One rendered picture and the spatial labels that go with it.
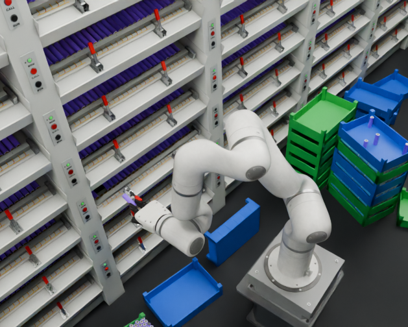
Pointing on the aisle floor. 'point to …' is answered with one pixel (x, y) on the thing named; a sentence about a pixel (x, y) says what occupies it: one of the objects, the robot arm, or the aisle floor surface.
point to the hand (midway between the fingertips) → (136, 205)
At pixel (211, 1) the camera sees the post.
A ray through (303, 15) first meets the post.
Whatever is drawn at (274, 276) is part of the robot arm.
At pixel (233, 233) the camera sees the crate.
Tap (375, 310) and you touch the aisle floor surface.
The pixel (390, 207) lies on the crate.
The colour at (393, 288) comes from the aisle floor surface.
